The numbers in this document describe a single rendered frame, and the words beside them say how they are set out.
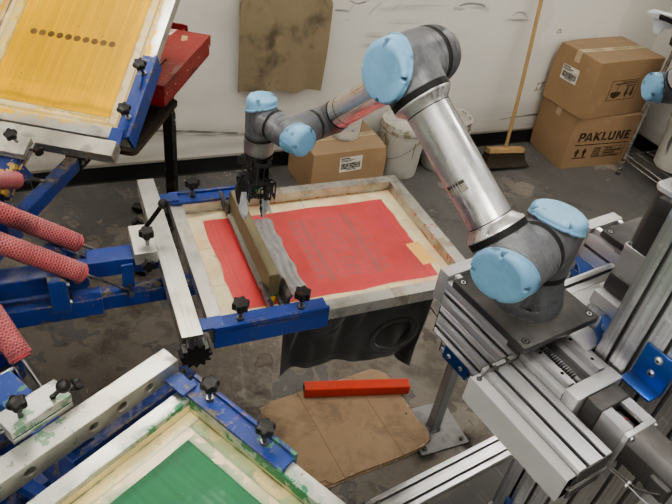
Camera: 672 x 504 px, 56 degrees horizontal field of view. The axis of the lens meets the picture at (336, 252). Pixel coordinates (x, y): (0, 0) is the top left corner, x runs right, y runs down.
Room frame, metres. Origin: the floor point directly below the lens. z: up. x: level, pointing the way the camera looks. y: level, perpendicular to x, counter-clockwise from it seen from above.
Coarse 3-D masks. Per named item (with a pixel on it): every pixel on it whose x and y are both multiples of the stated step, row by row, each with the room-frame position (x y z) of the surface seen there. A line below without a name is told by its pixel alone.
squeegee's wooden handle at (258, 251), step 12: (240, 216) 1.47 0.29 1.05; (240, 228) 1.46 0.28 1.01; (252, 228) 1.41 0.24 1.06; (252, 240) 1.36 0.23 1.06; (252, 252) 1.35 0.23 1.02; (264, 252) 1.31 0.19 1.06; (264, 264) 1.26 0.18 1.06; (264, 276) 1.25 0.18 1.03; (276, 276) 1.23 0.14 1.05; (276, 288) 1.23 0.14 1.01
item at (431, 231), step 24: (288, 192) 1.73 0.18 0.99; (312, 192) 1.76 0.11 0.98; (336, 192) 1.80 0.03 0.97; (360, 192) 1.84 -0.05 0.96; (408, 192) 1.84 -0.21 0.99; (192, 240) 1.40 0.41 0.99; (432, 240) 1.61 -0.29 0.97; (192, 264) 1.30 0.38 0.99; (408, 288) 1.34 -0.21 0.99; (432, 288) 1.35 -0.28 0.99; (216, 312) 1.13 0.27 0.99; (336, 312) 1.22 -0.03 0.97; (360, 312) 1.25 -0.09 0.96
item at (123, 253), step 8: (104, 248) 1.25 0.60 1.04; (112, 248) 1.25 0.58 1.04; (120, 248) 1.26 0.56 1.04; (128, 248) 1.26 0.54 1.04; (88, 256) 1.21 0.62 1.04; (96, 256) 1.21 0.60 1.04; (104, 256) 1.22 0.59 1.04; (112, 256) 1.22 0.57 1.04; (120, 256) 1.23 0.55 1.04; (128, 256) 1.23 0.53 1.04; (88, 264) 1.18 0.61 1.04; (96, 264) 1.19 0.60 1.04; (104, 264) 1.20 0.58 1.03; (112, 264) 1.21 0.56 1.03; (120, 264) 1.22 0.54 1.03; (88, 272) 1.18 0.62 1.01; (96, 272) 1.19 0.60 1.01; (104, 272) 1.20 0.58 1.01; (112, 272) 1.21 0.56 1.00; (120, 272) 1.21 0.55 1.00
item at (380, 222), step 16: (304, 208) 1.70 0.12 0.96; (320, 208) 1.71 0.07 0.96; (336, 208) 1.73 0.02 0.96; (352, 208) 1.74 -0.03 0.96; (368, 208) 1.76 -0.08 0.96; (384, 208) 1.77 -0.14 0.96; (208, 224) 1.54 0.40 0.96; (224, 224) 1.55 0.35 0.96; (368, 224) 1.67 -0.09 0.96; (384, 224) 1.68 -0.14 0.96; (224, 240) 1.47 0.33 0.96; (288, 240) 1.52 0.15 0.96; (224, 256) 1.40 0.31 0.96; (240, 256) 1.41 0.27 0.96
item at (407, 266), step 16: (384, 240) 1.59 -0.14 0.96; (400, 240) 1.61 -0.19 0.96; (304, 256) 1.45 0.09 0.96; (400, 256) 1.52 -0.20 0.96; (224, 272) 1.33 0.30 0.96; (240, 272) 1.34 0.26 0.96; (304, 272) 1.38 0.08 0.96; (384, 272) 1.43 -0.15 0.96; (400, 272) 1.45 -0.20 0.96; (416, 272) 1.46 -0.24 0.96; (432, 272) 1.47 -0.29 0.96; (240, 288) 1.27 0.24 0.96; (256, 288) 1.28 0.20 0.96; (320, 288) 1.32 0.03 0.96; (336, 288) 1.33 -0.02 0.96; (352, 288) 1.34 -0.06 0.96; (256, 304) 1.22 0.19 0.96
